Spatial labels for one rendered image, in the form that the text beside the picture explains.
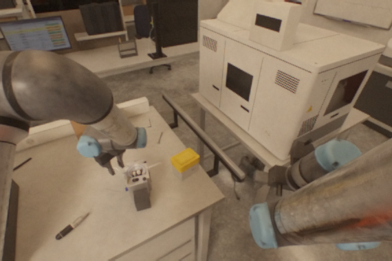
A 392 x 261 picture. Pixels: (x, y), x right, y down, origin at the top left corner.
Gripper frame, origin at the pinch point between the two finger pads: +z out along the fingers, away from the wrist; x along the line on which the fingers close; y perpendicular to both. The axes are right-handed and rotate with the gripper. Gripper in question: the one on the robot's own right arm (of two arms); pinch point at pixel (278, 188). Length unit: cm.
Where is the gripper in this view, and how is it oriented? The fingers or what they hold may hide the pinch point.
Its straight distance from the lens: 73.8
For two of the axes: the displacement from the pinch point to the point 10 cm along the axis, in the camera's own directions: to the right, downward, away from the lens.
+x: 9.8, 2.1, -0.5
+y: -2.1, 8.7, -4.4
